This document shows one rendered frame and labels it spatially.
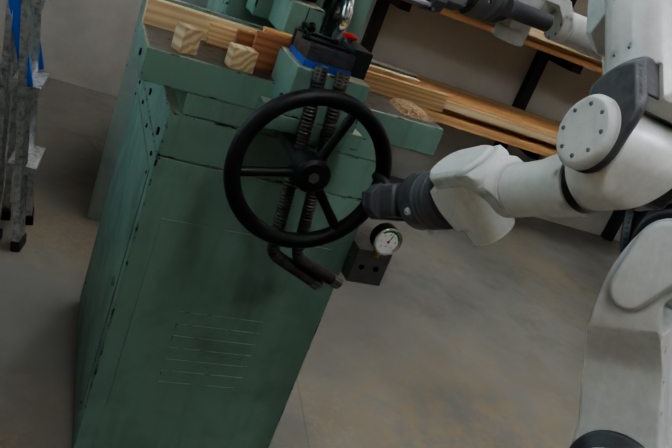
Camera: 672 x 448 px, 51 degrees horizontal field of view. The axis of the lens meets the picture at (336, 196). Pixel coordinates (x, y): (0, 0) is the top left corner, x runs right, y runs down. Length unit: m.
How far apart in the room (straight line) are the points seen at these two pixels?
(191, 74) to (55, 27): 2.66
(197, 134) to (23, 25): 0.89
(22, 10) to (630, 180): 1.66
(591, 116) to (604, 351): 0.46
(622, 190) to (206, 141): 0.79
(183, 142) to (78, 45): 2.62
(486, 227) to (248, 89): 0.54
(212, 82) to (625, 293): 0.75
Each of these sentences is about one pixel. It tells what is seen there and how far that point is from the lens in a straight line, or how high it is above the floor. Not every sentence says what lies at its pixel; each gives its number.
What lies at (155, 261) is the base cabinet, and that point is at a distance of 1.40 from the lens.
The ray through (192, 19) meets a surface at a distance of 1.41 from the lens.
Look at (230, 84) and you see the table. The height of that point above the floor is 0.87.
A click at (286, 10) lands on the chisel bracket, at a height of 1.01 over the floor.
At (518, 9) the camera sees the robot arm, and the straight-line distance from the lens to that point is 1.36.
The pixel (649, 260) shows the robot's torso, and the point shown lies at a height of 0.94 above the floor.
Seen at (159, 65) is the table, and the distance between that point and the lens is 1.25.
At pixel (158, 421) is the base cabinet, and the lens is 1.65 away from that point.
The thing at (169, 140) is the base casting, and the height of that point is 0.75.
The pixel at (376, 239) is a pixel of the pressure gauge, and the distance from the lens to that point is 1.41.
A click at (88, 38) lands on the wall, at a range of 3.86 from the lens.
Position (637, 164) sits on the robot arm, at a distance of 0.73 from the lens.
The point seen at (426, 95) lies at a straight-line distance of 1.57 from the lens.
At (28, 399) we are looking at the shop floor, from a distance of 1.80.
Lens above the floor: 1.18
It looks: 20 degrees down
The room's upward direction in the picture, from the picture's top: 21 degrees clockwise
